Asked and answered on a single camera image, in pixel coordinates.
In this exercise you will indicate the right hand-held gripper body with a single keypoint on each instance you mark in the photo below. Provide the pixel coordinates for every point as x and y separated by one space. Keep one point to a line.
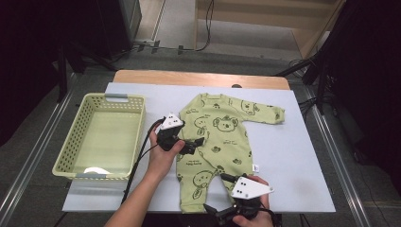
249 188

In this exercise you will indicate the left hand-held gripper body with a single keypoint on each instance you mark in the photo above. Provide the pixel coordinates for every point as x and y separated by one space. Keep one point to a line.
170 122

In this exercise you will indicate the green printed baby romper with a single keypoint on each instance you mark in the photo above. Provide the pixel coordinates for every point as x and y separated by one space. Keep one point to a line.
220 142

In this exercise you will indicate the pale green plastic basket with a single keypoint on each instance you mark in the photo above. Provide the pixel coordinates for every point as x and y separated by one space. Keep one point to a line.
72 142

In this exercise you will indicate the person's right hand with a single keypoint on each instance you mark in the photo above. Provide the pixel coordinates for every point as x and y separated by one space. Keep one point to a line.
255 223

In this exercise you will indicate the person's left hand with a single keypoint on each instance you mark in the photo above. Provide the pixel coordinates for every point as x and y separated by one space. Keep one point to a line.
160 160

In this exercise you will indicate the white board sheet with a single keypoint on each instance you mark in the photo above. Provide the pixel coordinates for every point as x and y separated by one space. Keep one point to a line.
283 157

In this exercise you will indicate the black table grommet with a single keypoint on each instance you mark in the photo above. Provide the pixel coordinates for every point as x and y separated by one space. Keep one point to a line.
236 85

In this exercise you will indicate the dark cabinet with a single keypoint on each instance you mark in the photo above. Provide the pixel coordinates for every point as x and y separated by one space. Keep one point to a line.
119 25

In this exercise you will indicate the black metal stand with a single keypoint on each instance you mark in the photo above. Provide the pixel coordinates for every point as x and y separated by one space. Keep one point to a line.
321 85
63 72

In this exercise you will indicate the light wooden shelf unit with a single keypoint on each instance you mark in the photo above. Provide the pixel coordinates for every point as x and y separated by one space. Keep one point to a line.
252 15

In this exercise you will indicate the aluminium floor rail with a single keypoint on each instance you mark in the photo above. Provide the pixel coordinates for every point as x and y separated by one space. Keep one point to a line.
34 151
331 148

